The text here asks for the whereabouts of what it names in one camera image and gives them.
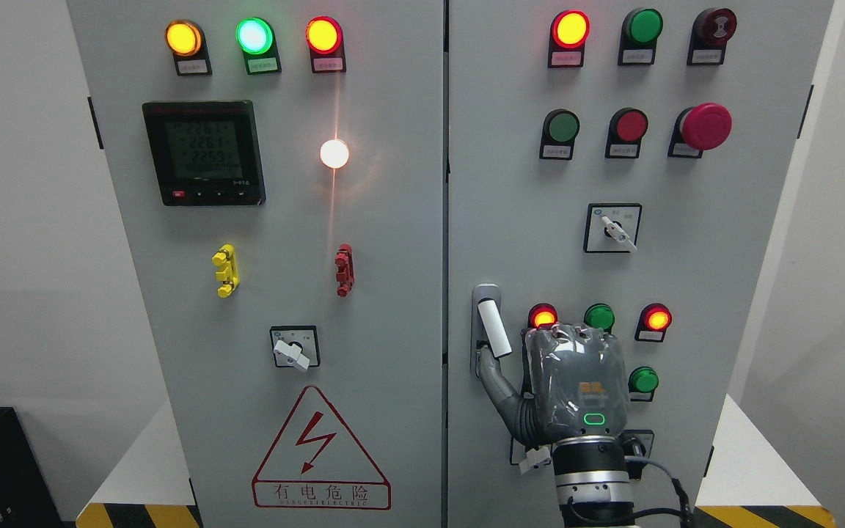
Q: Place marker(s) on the red emergency stop button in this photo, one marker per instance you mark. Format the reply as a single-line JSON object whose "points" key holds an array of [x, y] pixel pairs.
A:
{"points": [[699, 128]]}

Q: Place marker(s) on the lower white selector switch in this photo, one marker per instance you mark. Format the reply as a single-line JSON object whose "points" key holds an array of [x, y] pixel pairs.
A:
{"points": [[527, 459]]}

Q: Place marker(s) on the red terminal connector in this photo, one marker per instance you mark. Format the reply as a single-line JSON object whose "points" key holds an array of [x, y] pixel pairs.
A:
{"points": [[344, 274]]}

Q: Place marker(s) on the red lit indicator lower left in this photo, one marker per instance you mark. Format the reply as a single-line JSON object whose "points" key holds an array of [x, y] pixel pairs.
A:
{"points": [[542, 314]]}

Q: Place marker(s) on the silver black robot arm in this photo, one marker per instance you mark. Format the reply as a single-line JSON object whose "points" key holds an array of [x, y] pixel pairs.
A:
{"points": [[592, 482]]}

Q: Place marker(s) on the white lit indicator light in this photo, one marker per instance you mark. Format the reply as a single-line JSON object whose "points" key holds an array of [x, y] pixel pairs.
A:
{"points": [[334, 153]]}

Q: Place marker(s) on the green lit indicator light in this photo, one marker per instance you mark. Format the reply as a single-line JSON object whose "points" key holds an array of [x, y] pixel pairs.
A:
{"points": [[258, 42]]}

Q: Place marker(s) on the red lit indicator top right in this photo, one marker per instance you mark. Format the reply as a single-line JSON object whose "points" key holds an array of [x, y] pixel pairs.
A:
{"points": [[568, 34]]}

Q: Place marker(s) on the left door selector switch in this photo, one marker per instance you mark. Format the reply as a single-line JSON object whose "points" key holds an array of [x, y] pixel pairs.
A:
{"points": [[295, 347]]}

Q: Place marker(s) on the dark red buzzer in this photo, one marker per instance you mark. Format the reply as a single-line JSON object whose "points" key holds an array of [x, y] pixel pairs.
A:
{"points": [[711, 31]]}

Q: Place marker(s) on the green push button lower right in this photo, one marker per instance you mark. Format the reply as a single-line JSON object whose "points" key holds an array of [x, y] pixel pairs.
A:
{"points": [[643, 382]]}

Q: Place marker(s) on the red lit indicator lower right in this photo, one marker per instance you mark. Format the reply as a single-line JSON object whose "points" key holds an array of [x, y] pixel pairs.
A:
{"points": [[653, 323]]}

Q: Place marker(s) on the upper right selector switch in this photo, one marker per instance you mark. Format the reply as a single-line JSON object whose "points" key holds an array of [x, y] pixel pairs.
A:
{"points": [[612, 227]]}

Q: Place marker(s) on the white platform with hazard stripes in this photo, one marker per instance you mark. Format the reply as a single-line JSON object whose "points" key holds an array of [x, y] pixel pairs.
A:
{"points": [[747, 484]]}

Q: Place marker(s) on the yellow indicator light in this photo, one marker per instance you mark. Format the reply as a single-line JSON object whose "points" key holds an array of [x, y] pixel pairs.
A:
{"points": [[187, 43]]}

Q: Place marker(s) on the green push button upper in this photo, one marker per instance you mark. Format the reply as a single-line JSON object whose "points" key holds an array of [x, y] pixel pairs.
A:
{"points": [[559, 132]]}

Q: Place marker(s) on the red lit indicator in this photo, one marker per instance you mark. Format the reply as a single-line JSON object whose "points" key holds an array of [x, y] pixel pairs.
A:
{"points": [[568, 34], [653, 323], [542, 314]]}

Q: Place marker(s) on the grey cabinet door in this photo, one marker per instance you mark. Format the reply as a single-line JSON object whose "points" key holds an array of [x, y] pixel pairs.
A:
{"points": [[380, 346], [519, 222]]}

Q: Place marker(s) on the red push button upper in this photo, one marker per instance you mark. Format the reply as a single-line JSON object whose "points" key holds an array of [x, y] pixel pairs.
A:
{"points": [[625, 132]]}

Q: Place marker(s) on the green push button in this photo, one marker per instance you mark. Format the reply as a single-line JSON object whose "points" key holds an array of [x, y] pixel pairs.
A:
{"points": [[643, 382], [559, 132]]}

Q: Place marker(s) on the grey right cabinet door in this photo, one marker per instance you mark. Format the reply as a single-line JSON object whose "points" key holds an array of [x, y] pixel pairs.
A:
{"points": [[519, 222]]}

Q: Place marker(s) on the black rotary knob switch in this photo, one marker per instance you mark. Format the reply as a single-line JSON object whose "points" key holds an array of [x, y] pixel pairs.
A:
{"points": [[636, 443]]}

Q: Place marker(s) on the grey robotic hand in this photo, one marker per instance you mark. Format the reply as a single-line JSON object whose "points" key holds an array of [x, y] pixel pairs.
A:
{"points": [[577, 378]]}

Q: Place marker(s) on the silver door lock handle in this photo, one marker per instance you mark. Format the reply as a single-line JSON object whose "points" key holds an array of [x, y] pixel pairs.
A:
{"points": [[487, 325]]}

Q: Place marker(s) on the green indicator light top right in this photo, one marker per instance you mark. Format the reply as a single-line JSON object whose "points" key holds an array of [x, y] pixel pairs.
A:
{"points": [[639, 34]]}

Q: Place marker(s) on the green indicator light lower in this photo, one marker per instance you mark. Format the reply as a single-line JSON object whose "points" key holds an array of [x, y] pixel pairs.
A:
{"points": [[600, 316]]}

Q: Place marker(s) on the grey left cabinet door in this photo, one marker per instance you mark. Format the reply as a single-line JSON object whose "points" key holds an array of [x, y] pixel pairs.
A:
{"points": [[380, 346]]}

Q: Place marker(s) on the red electric hazard warning sticker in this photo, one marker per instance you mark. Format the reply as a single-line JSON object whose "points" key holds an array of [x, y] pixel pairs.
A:
{"points": [[317, 462]]}

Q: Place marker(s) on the yellow terminal connector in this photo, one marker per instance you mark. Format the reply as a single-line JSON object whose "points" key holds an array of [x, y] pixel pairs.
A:
{"points": [[226, 270]]}

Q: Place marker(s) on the black digital power meter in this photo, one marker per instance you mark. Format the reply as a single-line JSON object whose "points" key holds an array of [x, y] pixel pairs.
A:
{"points": [[205, 153]]}

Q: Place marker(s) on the red-orange indicator light top left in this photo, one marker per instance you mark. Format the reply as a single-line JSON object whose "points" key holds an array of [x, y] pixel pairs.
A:
{"points": [[324, 37]]}

